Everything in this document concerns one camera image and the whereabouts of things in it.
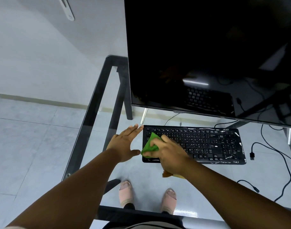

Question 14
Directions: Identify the person's dark clothing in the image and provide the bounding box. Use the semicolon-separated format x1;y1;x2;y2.
102;203;186;229

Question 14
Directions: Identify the person's right hand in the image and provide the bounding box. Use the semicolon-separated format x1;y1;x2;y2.
143;135;191;176

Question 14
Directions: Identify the orange yellow cloth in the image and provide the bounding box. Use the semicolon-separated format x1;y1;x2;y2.
162;170;186;180

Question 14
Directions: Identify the black flat screen monitor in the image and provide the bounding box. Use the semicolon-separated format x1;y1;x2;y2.
124;0;291;129

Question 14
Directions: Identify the thin black cable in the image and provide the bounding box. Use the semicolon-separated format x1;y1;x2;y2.
214;121;239;128
164;113;181;126

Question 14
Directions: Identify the black cable with round plug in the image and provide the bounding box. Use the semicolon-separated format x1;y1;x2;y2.
237;180;260;193

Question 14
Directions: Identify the person's left hand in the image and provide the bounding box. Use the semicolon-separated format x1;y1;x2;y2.
106;124;144;163

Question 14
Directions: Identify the white wall bracket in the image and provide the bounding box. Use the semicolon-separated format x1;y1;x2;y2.
58;0;75;21

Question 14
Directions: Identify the black cable with flat plug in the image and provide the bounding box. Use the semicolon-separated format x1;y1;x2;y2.
250;124;291;202

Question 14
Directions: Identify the pink slipper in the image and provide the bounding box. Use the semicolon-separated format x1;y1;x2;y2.
118;180;134;208
161;188;177;215

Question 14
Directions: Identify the person's left forearm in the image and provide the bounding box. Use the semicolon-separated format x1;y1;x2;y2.
6;148;123;229

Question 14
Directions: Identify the green cleaning cloth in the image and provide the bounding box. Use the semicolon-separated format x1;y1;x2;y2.
140;132;163;158

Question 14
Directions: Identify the black computer keyboard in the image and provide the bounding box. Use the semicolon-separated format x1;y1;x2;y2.
142;125;247;165

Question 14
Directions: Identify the person's right forearm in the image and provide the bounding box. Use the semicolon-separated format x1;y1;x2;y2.
182;160;291;229

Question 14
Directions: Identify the black metal table frame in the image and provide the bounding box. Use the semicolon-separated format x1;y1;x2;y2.
62;55;291;224

